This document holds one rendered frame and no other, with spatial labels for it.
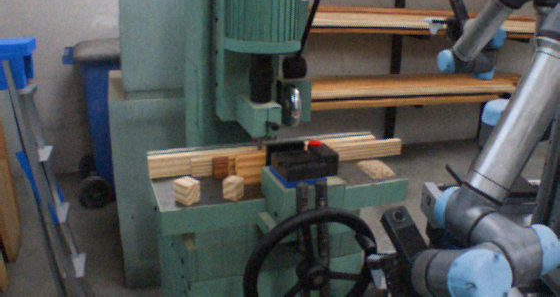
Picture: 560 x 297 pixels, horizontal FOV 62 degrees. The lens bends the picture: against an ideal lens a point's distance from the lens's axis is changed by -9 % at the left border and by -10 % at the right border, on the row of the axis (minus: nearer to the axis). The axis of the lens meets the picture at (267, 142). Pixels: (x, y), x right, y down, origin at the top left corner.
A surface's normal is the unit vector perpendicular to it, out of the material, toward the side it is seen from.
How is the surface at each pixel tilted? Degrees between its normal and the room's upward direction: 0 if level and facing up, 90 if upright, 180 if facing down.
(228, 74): 90
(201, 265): 90
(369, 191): 90
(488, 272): 61
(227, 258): 90
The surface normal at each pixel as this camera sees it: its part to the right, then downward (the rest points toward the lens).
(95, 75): 0.33, 0.40
